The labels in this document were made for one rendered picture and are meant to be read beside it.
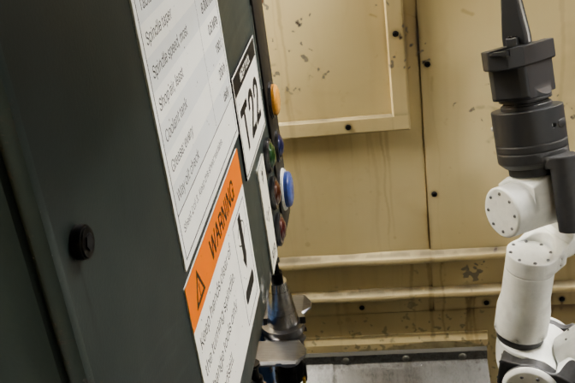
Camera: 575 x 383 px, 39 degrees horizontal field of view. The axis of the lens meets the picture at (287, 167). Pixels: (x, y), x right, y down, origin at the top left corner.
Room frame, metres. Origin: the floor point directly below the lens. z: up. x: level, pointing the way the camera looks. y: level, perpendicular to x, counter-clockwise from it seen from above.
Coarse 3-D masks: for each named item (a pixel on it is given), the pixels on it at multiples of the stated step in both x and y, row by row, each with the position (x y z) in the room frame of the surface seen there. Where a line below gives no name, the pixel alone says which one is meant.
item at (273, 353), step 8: (264, 344) 0.92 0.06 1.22; (272, 344) 0.92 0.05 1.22; (280, 344) 0.91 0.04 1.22; (288, 344) 0.91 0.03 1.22; (296, 344) 0.91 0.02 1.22; (264, 352) 0.90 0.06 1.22; (272, 352) 0.90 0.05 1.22; (280, 352) 0.90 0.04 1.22; (288, 352) 0.89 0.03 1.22; (296, 352) 0.89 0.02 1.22; (304, 352) 0.89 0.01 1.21; (264, 360) 0.88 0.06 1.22; (272, 360) 0.88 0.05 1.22; (280, 360) 0.88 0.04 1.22; (288, 360) 0.88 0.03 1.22; (296, 360) 0.88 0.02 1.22
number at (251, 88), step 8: (256, 72) 0.56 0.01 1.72; (248, 80) 0.53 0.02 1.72; (256, 80) 0.56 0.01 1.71; (248, 88) 0.53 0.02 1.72; (256, 88) 0.55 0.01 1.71; (248, 96) 0.52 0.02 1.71; (256, 96) 0.55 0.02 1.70; (248, 104) 0.52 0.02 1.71; (256, 104) 0.55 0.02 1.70; (248, 112) 0.51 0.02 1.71; (256, 112) 0.54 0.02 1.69; (256, 120) 0.54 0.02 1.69; (256, 128) 0.53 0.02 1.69; (256, 136) 0.53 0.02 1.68
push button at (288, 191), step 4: (284, 172) 0.61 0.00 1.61; (288, 172) 0.61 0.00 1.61; (284, 176) 0.61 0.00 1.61; (288, 176) 0.61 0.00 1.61; (284, 180) 0.60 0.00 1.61; (288, 180) 0.60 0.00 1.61; (292, 180) 0.61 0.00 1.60; (284, 184) 0.60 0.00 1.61; (288, 184) 0.60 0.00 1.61; (292, 184) 0.61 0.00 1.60; (284, 188) 0.60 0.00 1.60; (288, 188) 0.60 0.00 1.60; (292, 188) 0.61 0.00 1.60; (284, 192) 0.60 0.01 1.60; (288, 192) 0.60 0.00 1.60; (292, 192) 0.60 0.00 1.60; (284, 196) 0.60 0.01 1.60; (288, 196) 0.60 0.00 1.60; (292, 196) 0.60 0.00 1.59; (288, 200) 0.60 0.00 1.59; (292, 200) 0.60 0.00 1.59; (288, 204) 0.60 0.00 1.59; (292, 204) 0.60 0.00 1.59
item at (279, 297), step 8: (272, 288) 0.94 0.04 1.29; (280, 288) 0.94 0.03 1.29; (288, 288) 0.95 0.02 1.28; (272, 296) 0.94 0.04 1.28; (280, 296) 0.94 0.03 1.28; (288, 296) 0.95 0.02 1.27; (272, 304) 0.94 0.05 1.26; (280, 304) 0.94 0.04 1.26; (288, 304) 0.94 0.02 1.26; (272, 312) 0.94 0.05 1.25; (280, 312) 0.94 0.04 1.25; (288, 312) 0.94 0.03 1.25; (296, 312) 0.95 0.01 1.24; (272, 320) 0.94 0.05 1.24; (280, 320) 0.93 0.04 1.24; (288, 320) 0.94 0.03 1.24; (296, 320) 0.94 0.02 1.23; (272, 328) 0.94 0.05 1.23; (280, 328) 0.93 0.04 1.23; (288, 328) 0.93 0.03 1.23
